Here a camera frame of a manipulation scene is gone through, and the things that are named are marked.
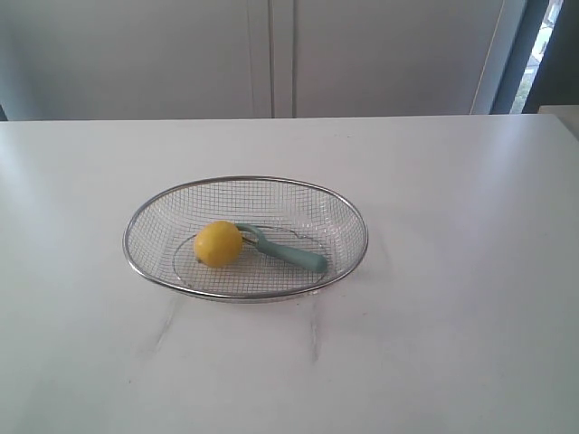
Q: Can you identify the metal wire mesh basket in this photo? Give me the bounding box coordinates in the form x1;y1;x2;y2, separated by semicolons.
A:
123;175;368;302

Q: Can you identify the teal handled peeler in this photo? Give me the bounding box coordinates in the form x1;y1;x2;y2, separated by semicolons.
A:
235;223;327;273

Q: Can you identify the yellow lemon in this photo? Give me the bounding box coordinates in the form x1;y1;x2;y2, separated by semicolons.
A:
194;221;243;268

